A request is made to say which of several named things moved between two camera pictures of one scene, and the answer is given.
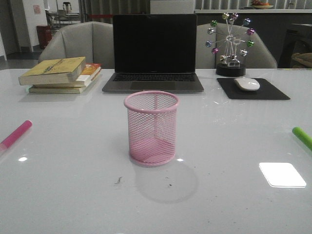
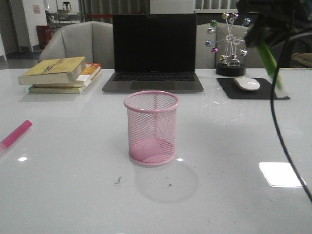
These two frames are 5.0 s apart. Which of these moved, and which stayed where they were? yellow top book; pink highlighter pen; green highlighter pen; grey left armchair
Moved: green highlighter pen
Stayed: grey left armchair; yellow top book; pink highlighter pen
